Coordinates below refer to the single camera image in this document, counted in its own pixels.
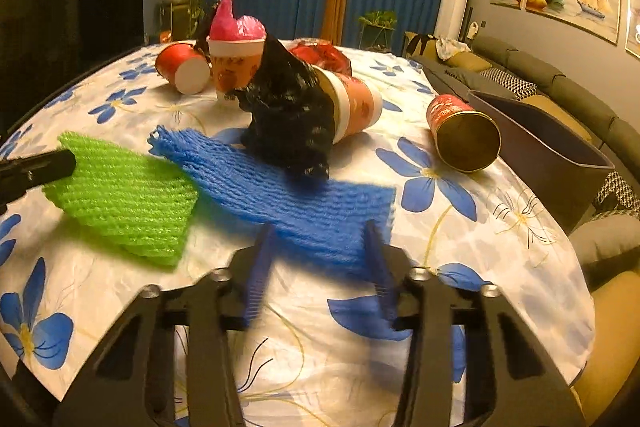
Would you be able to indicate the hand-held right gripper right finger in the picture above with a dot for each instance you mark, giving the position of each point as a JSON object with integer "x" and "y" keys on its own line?
{"x": 377, "y": 267}

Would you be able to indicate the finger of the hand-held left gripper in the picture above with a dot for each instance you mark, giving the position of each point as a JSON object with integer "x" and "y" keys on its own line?
{"x": 40, "y": 167}

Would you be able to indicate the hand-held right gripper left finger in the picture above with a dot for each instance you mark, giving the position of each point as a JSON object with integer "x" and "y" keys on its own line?
{"x": 260, "y": 272}

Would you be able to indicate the blue foam net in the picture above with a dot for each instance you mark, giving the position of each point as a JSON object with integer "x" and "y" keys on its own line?
{"x": 300, "y": 202}

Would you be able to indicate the green foam net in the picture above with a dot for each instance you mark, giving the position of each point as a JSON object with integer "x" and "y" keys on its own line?
{"x": 120, "y": 202}

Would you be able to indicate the black cloth garment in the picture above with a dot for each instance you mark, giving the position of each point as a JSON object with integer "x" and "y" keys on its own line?
{"x": 290, "y": 117}

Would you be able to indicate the red and grey garment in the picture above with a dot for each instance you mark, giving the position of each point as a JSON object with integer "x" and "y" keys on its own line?
{"x": 355, "y": 102}

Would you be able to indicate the grey plastic bin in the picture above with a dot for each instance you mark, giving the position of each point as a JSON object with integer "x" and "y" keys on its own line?
{"x": 540, "y": 172}

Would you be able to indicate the blue floral tablecloth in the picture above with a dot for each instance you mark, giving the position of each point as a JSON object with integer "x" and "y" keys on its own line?
{"x": 325, "y": 357}

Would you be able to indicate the black television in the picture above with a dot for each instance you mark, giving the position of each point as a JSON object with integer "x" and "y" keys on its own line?
{"x": 75, "y": 22}

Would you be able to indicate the red tin can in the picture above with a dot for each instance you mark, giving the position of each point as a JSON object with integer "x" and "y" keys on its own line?
{"x": 445, "y": 112}

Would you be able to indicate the red paper cup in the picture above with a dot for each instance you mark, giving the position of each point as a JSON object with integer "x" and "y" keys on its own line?
{"x": 235, "y": 67}
{"x": 175, "y": 59}

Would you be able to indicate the potted plant on stand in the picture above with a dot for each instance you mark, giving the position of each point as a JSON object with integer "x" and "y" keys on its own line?
{"x": 182, "y": 2}

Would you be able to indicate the red crumpled wrapper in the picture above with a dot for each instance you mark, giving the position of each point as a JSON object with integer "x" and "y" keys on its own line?
{"x": 325, "y": 54}

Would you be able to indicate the small yellow pillow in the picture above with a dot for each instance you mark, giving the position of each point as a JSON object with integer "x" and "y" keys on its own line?
{"x": 467, "y": 62}

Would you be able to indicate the dark and yellow cloth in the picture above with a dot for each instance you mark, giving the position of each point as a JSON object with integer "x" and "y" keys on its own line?
{"x": 420, "y": 43}

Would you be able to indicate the checked pillow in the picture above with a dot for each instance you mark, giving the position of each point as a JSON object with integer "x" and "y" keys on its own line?
{"x": 507, "y": 79}
{"x": 620, "y": 192}

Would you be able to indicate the white cloth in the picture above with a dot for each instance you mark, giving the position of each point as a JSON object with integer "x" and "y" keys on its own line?
{"x": 450, "y": 48}

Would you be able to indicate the grey sofa cushion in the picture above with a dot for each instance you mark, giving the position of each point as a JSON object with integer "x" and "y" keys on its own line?
{"x": 607, "y": 239}

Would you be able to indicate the large yellow pillow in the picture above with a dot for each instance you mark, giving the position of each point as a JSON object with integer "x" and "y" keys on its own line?
{"x": 555, "y": 109}

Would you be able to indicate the pink plastic bag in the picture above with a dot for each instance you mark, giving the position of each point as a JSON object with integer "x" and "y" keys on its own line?
{"x": 232, "y": 27}

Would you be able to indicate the potted plant in dark pot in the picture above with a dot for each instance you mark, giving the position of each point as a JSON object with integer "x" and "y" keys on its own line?
{"x": 377, "y": 24}

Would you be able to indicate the yellow sofa cushion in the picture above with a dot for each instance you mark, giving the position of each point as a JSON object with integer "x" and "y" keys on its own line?
{"x": 610, "y": 342}

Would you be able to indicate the grey sofa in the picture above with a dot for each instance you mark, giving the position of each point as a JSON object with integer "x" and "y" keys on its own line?
{"x": 565, "y": 92}

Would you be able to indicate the white standing air conditioner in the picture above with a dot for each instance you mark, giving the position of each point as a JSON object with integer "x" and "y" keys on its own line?
{"x": 452, "y": 2}

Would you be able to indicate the framed wall painting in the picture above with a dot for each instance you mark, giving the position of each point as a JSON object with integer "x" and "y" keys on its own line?
{"x": 634, "y": 17}

